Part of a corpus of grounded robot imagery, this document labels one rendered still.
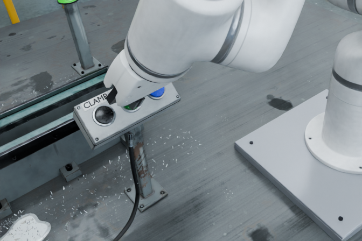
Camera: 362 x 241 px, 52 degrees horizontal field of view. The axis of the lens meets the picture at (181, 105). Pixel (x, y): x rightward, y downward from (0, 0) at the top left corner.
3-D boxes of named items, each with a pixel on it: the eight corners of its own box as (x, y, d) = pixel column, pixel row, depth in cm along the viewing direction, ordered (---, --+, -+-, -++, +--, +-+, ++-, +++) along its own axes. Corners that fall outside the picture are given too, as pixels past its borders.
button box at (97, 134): (92, 151, 63) (95, 144, 58) (71, 115, 63) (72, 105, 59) (174, 107, 70) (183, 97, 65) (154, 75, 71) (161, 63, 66)
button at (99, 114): (99, 129, 60) (101, 126, 58) (90, 113, 60) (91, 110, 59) (116, 120, 61) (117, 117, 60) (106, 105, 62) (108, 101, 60)
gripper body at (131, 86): (177, 11, 48) (155, 50, 58) (106, 39, 43) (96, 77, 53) (208, 59, 47) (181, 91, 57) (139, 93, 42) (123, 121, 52)
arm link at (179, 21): (208, 23, 46) (135, 0, 44) (263, -52, 34) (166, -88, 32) (200, 85, 43) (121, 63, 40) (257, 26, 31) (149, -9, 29)
